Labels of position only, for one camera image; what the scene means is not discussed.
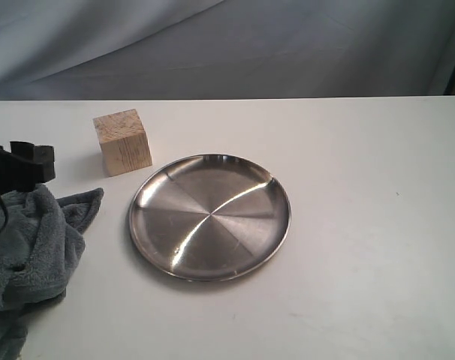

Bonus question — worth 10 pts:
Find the light wooden cube block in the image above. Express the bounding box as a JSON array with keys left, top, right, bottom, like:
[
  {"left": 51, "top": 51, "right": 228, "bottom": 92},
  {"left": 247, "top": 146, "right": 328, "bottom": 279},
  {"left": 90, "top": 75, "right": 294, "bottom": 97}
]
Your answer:
[{"left": 93, "top": 109, "right": 152, "bottom": 176}]

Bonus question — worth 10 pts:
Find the round stainless steel plate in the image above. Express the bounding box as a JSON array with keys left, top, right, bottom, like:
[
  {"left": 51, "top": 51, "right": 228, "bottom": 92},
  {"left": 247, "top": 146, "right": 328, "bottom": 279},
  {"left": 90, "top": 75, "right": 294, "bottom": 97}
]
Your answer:
[{"left": 127, "top": 154, "right": 291, "bottom": 282}]

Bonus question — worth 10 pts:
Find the grey fleece towel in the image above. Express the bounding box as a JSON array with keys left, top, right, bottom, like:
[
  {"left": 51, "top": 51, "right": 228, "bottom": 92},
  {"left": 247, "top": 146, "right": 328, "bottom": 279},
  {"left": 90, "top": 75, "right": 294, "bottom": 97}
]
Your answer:
[{"left": 0, "top": 184, "right": 104, "bottom": 359}]

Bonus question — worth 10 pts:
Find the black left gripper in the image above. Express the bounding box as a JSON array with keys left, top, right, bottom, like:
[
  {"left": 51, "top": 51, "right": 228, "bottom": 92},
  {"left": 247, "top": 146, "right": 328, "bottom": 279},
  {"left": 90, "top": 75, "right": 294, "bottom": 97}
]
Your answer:
[{"left": 0, "top": 141, "right": 56, "bottom": 195}]

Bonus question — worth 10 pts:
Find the grey backdrop cloth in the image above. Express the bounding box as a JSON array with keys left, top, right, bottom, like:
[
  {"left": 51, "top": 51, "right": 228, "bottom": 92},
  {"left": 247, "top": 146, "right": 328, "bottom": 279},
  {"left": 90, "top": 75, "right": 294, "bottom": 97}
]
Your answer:
[{"left": 0, "top": 1, "right": 455, "bottom": 101}]

